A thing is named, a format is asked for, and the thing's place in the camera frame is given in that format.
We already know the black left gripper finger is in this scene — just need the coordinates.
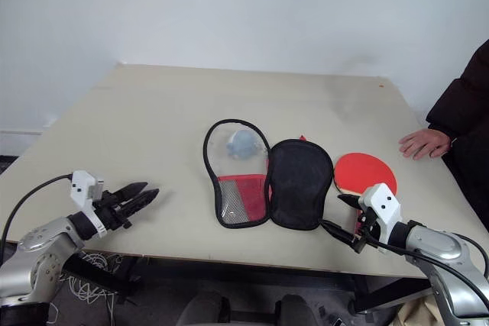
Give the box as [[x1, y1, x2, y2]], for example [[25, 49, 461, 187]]
[[121, 188, 160, 217], [114, 182, 149, 204]]

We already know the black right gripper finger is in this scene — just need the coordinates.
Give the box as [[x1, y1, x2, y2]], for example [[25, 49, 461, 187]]
[[337, 193, 364, 211], [322, 220, 362, 253]]

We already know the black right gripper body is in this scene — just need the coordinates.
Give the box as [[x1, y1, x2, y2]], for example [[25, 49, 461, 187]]
[[353, 207, 378, 253]]

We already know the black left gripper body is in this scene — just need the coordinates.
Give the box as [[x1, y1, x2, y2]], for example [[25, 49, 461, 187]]
[[93, 190, 133, 232]]

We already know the red table tennis paddle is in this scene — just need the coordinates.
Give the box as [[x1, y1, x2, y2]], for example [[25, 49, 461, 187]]
[[333, 152, 398, 236]]

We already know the red and black mesh bag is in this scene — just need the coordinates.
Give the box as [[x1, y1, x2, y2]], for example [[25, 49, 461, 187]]
[[202, 118, 335, 232]]

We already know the person's bare hand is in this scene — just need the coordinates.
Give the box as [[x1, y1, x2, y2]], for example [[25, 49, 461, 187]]
[[398, 128, 452, 160]]

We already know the black table leg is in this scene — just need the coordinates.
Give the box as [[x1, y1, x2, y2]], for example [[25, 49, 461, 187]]
[[349, 276, 435, 314], [63, 253, 143, 297]]

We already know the dark rounded shape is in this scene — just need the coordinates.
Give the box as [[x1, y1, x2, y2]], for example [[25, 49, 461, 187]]
[[177, 290, 231, 326], [274, 294, 320, 326]]

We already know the beige bag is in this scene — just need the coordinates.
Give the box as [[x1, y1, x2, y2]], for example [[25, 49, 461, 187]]
[[393, 290, 459, 326]]

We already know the blue-grey soft lump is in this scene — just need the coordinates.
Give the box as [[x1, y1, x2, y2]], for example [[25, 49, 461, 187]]
[[225, 130, 264, 161]]

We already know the person's black jacket sleeve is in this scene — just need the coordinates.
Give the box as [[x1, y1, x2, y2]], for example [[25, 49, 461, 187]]
[[425, 37, 489, 234]]

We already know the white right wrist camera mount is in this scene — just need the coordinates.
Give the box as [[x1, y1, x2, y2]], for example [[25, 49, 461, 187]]
[[358, 182, 403, 254]]

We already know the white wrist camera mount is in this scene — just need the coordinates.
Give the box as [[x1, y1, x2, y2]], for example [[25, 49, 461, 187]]
[[70, 169, 107, 238], [358, 182, 403, 254]]

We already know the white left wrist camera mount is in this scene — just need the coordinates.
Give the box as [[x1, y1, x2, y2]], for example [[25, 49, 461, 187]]
[[70, 169, 107, 238]]

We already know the white cable tangle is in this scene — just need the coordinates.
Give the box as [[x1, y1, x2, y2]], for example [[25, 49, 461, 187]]
[[48, 251, 124, 326]]

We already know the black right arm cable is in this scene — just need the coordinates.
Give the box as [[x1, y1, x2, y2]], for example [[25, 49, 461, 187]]
[[364, 232, 489, 285]]

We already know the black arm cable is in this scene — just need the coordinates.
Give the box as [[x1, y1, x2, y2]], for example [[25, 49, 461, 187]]
[[0, 174, 74, 266], [364, 232, 489, 285]]

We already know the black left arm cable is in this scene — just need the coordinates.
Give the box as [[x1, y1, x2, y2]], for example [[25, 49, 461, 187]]
[[0, 174, 74, 266]]

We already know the white wall trunking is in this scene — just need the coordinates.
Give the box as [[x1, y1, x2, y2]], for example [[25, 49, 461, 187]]
[[0, 129, 43, 137]]

